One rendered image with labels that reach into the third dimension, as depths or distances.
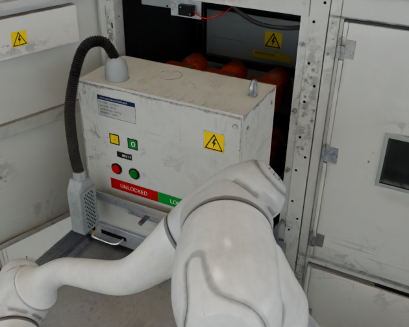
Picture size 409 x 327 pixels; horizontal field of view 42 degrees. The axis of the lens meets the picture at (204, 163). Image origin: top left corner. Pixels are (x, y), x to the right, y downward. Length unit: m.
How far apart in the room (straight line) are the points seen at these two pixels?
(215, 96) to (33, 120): 0.59
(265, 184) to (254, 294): 0.21
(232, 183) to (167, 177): 0.70
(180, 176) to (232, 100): 0.25
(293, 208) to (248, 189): 0.91
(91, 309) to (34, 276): 0.41
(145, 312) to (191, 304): 0.89
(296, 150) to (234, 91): 0.29
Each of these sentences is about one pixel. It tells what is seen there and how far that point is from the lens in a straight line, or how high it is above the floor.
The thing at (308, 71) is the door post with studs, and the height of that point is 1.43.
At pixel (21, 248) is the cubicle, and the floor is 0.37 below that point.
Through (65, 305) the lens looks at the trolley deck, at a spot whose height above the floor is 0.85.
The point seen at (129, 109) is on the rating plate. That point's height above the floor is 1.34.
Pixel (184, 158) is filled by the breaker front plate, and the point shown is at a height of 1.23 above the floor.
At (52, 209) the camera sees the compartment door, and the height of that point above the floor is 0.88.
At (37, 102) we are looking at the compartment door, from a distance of 1.68.
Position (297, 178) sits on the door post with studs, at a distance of 1.60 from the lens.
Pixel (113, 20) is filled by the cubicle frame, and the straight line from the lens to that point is 1.69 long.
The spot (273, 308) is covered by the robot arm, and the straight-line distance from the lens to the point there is 0.63.
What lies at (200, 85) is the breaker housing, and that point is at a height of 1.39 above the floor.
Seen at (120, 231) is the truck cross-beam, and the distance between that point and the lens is 1.66.
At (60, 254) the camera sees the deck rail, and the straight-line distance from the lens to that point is 1.69.
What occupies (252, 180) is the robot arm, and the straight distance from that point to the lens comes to 0.76.
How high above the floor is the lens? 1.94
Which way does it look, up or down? 31 degrees down
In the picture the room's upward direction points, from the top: 1 degrees clockwise
